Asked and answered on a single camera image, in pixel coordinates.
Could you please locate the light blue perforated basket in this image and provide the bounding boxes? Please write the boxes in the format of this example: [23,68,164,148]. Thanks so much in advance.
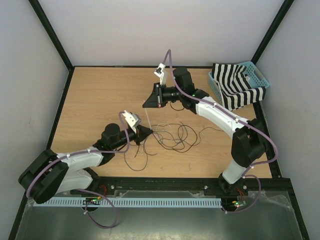
[207,61,270,104]

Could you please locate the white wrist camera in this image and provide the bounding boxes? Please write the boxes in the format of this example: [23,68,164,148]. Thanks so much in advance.
[122,110,141,129]
[154,63,168,85]

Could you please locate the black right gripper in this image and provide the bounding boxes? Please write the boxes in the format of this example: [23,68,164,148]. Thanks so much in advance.
[143,81,184,108]

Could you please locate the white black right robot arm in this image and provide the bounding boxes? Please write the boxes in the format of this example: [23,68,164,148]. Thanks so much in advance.
[142,63,268,195]

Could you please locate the grey metal front plate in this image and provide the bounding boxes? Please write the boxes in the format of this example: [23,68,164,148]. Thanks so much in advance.
[16,192,302,240]

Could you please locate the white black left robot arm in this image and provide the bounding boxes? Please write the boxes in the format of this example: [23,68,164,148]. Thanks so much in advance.
[18,123,153,204]

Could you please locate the grey wire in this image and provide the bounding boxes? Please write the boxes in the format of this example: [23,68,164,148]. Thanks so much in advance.
[134,122,201,157]

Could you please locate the white slotted cable duct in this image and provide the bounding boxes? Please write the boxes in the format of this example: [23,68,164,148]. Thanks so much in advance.
[33,197,221,208]

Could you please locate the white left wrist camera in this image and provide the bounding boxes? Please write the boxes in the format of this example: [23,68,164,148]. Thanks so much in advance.
[122,110,141,129]

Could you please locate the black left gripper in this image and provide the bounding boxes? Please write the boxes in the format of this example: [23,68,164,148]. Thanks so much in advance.
[112,124,154,150]

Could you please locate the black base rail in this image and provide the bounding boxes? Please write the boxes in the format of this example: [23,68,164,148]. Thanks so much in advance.
[27,176,293,199]

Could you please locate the black white striped cloth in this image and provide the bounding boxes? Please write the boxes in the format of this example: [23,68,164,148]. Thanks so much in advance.
[208,62,269,111]

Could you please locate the black wire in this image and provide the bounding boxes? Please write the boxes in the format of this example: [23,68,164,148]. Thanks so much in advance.
[123,122,201,172]

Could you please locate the black cage frame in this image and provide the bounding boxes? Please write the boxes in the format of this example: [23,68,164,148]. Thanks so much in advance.
[8,0,309,240]

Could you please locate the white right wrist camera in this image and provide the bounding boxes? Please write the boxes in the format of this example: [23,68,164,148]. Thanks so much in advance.
[154,63,168,85]

